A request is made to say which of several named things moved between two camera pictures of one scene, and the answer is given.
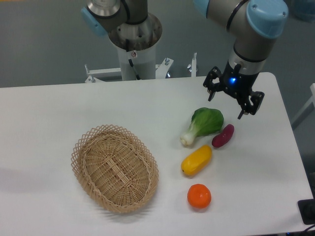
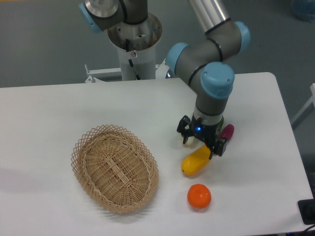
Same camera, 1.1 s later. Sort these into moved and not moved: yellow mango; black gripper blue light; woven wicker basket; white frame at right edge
Moved: black gripper blue light
Not moved: woven wicker basket; yellow mango; white frame at right edge
